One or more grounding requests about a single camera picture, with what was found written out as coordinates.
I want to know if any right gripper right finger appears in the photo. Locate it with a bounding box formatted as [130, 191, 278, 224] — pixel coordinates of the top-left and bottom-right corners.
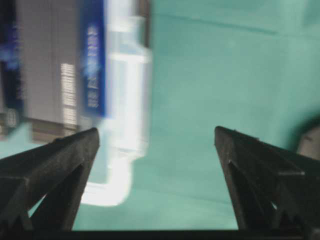
[214, 126, 320, 232]

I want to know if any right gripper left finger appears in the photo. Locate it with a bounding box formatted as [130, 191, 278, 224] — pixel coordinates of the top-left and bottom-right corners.
[0, 127, 100, 232]

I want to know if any black camera box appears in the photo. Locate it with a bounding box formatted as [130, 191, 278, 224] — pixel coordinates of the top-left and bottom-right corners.
[0, 0, 106, 142]

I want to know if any clear plastic storage case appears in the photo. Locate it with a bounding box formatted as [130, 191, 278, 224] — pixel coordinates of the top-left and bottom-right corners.
[81, 0, 153, 207]

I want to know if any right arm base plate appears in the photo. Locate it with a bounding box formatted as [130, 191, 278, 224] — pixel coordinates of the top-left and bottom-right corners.
[297, 126, 320, 161]

